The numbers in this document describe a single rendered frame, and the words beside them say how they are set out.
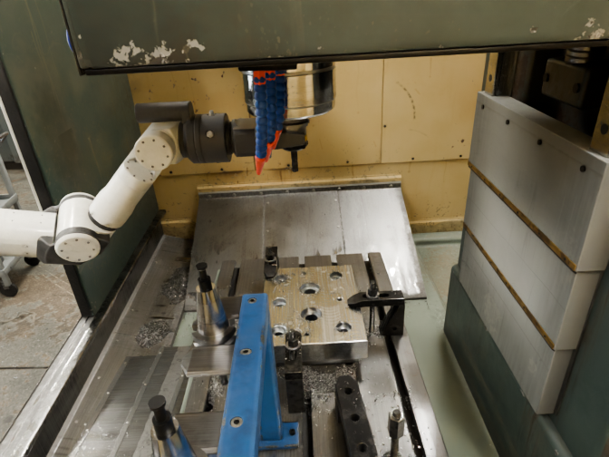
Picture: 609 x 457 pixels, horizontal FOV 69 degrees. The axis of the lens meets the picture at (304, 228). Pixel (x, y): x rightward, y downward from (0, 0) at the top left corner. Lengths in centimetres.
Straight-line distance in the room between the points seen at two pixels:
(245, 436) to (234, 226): 142
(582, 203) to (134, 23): 64
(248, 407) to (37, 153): 93
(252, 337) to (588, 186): 52
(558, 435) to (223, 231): 135
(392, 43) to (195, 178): 158
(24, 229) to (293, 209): 118
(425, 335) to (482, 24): 118
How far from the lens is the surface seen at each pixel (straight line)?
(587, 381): 91
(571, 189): 80
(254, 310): 67
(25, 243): 98
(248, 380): 57
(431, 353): 149
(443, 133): 197
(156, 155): 81
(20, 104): 127
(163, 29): 48
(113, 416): 129
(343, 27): 47
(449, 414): 134
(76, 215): 96
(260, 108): 62
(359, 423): 86
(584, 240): 77
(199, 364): 62
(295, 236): 181
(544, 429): 105
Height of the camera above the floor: 164
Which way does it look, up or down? 28 degrees down
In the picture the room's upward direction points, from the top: 3 degrees counter-clockwise
